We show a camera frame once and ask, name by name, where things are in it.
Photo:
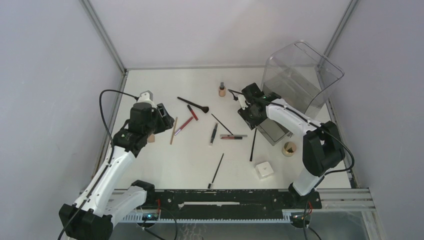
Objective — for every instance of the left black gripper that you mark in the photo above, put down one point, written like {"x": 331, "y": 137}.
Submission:
{"x": 166, "y": 121}

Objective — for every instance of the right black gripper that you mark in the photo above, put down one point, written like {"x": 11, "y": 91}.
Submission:
{"x": 251, "y": 123}

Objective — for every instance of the gold eyebrow pencil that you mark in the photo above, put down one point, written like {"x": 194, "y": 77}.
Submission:
{"x": 173, "y": 131}

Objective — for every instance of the black concealer tube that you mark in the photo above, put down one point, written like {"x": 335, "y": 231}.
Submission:
{"x": 213, "y": 134}

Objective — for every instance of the red lip gloss silver cap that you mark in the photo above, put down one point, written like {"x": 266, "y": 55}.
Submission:
{"x": 183, "y": 125}

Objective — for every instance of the clear acrylic organizer box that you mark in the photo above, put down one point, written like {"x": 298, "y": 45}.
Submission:
{"x": 303, "y": 77}

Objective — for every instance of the black makeup brush front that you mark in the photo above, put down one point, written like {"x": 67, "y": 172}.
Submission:
{"x": 210, "y": 185}

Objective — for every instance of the black makeup brush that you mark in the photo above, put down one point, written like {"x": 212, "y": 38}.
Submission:
{"x": 253, "y": 146}
{"x": 210, "y": 185}

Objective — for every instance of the red lip gloss black cap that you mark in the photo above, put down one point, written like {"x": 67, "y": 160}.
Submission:
{"x": 192, "y": 112}

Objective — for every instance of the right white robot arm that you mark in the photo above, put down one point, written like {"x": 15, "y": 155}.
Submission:
{"x": 322, "y": 148}

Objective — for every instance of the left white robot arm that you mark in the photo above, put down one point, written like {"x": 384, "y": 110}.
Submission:
{"x": 90, "y": 217}

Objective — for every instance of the black makeup brush right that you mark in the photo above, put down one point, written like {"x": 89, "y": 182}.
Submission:
{"x": 253, "y": 146}

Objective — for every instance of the square foundation bottle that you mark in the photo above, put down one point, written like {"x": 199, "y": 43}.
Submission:
{"x": 151, "y": 138}

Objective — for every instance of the thin black liner pencil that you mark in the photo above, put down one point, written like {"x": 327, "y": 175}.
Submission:
{"x": 221, "y": 124}

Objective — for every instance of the foundation bottle with pump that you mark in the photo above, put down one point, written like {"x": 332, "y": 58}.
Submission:
{"x": 222, "y": 90}

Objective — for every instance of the silver and red lip pencils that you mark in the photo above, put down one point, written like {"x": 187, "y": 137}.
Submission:
{"x": 233, "y": 137}

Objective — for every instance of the gold round jar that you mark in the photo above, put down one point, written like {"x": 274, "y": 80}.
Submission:
{"x": 289, "y": 149}

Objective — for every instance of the black powder brush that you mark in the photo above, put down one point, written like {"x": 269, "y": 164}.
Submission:
{"x": 204, "y": 109}

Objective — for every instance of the white cube box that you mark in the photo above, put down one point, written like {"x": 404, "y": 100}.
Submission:
{"x": 264, "y": 170}

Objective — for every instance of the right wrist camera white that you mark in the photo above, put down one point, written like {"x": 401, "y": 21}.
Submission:
{"x": 243, "y": 103}

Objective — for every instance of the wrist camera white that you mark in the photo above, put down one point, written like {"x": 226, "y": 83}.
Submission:
{"x": 243, "y": 103}
{"x": 146, "y": 97}

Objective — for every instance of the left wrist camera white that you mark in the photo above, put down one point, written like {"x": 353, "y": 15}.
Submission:
{"x": 146, "y": 97}

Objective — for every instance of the black mounting rail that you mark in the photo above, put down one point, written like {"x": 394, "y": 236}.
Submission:
{"x": 229, "y": 204}

